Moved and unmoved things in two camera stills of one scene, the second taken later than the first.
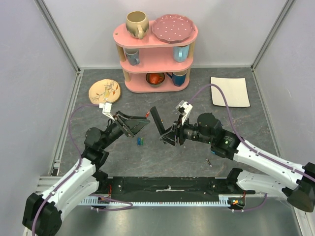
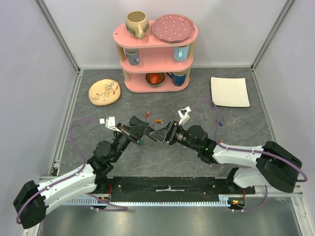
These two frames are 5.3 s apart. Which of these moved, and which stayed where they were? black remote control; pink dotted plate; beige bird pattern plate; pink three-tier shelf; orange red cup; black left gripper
Moved: black remote control; black left gripper
Stayed: beige bird pattern plate; orange red cup; pink three-tier shelf; pink dotted plate
